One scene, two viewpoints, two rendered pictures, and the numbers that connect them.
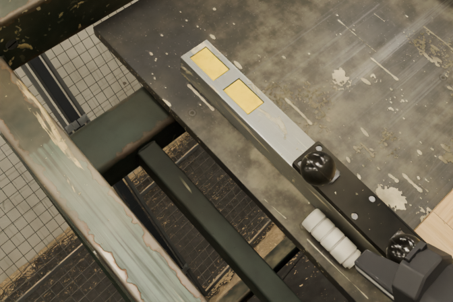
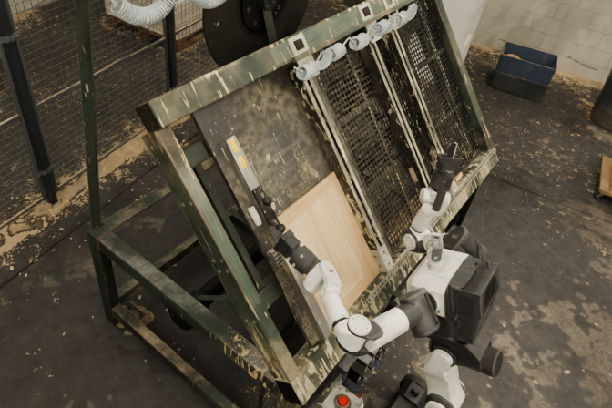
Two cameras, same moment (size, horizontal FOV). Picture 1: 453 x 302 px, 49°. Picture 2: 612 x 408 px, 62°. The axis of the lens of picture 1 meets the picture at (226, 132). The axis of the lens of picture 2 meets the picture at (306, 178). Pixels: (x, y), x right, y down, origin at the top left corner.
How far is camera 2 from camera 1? 1.44 m
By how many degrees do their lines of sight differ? 37
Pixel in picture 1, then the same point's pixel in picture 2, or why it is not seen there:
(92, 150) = not seen: hidden behind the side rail
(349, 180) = not seen: hidden behind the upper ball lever
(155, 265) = (212, 216)
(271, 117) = (249, 172)
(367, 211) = (268, 210)
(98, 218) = (198, 197)
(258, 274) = (226, 220)
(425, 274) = (289, 236)
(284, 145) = (250, 183)
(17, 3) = (186, 111)
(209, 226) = (214, 200)
